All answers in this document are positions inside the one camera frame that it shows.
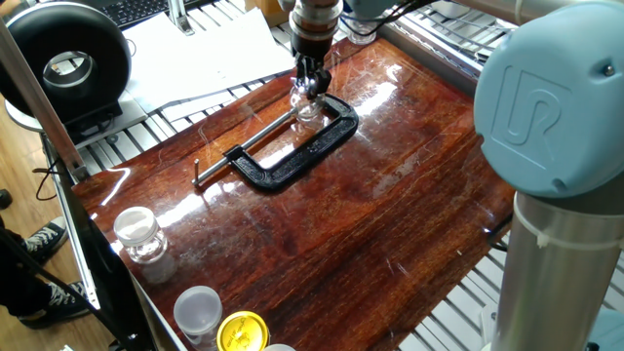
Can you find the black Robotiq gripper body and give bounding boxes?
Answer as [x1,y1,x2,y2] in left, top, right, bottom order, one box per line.
[290,34,338,63]

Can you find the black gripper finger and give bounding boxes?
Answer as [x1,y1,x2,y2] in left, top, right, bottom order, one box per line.
[308,58,334,99]
[293,56,310,85]

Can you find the silver metal jar lid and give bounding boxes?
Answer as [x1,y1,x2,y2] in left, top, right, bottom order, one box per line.
[292,80,323,101]

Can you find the small clear glass jar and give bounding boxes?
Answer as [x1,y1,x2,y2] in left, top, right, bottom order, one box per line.
[289,83,328,124]

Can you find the black C-clamp with steel screw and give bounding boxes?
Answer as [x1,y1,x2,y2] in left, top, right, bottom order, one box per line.
[191,93,361,193]

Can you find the clear lidless glass jar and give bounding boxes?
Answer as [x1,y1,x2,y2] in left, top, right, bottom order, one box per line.
[344,14,381,47]

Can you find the glass jar with white lid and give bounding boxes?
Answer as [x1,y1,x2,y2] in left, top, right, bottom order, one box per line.
[173,285,224,351]
[112,206,171,267]

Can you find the yellow round lid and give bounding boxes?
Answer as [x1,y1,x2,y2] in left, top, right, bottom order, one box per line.
[215,310,271,351]

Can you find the brown cardboard box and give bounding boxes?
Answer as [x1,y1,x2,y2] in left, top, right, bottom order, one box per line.
[243,0,293,28]

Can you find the white paper sheet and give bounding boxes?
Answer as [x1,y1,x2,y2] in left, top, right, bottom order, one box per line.
[124,7,294,114]
[160,90,238,123]

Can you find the glossy red-brown wooden board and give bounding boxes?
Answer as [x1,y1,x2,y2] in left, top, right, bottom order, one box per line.
[71,37,517,351]

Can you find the black computer keyboard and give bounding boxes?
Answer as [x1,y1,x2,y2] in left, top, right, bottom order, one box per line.
[99,0,209,30]

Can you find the black side panel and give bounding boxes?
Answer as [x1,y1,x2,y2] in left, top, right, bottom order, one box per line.
[57,163,160,351]

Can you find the black trouser leg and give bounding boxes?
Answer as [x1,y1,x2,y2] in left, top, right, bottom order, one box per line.
[0,214,53,319]

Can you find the black and blue gripper cables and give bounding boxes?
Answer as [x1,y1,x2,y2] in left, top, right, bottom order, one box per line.
[337,0,431,38]

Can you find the silver metal bracket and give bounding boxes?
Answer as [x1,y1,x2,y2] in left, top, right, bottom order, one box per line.
[167,0,197,37]

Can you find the aluminium frame post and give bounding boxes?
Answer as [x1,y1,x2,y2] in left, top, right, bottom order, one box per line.
[0,19,92,183]

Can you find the black ring light on stand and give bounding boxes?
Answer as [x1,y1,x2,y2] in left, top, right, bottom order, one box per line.
[0,1,148,147]

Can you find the thin black cable loop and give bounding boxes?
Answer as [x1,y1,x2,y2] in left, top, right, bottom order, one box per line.
[32,157,62,203]

